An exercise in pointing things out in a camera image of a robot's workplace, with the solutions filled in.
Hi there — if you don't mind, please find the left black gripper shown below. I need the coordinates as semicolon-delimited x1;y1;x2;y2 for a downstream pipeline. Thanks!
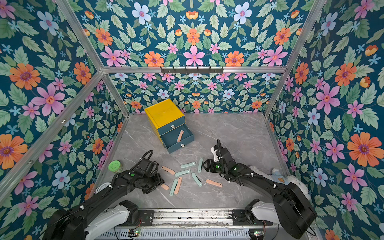
140;171;167;194

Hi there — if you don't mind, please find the pink knife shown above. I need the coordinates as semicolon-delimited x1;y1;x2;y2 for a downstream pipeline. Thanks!
206;179;223;188
160;184;170;190
161;166;176;175

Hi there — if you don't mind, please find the mint knife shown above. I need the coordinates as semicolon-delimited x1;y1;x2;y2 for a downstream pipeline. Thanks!
180;162;196;169
169;179;178;196
175;170;191;178

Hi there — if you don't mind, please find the teal drawer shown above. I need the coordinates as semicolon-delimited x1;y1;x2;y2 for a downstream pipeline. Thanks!
161;124;195;154
158;116;186;136

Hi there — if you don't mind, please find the teal top drawer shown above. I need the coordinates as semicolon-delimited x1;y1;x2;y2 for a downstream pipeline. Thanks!
158;116;186;136

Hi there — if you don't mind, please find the yellow drawer cabinet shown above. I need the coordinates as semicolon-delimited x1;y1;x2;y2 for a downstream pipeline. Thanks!
145;99;185;141

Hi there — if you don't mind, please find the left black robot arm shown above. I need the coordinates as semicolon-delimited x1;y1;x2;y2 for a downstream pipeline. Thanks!
42;158;164;240

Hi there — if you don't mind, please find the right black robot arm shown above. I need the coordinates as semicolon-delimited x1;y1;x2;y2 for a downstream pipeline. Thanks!
203;139;317;239

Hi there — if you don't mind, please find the mint knife diagonal center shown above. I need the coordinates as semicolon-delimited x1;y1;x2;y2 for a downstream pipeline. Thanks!
191;173;203;187

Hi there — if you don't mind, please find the green lid small jar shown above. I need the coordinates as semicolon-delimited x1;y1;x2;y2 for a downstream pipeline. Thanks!
108;160;124;174

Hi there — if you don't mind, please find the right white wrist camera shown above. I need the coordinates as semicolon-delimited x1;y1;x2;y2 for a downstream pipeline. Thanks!
211;145;221;162

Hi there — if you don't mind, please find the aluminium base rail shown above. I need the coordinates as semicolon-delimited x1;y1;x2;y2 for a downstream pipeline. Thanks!
68;207;319;229

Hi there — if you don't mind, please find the black hook rail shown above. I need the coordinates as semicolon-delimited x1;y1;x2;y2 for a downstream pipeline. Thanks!
160;67;224;75

